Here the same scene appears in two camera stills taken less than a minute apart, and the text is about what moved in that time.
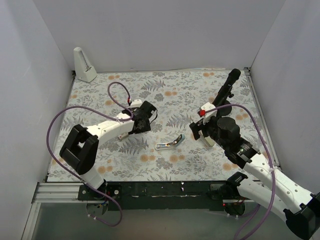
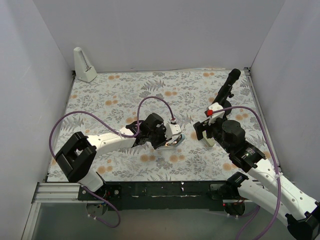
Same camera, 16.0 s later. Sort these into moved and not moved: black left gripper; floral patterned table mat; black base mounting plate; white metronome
Moved: black left gripper
Not moved: floral patterned table mat; white metronome; black base mounting plate
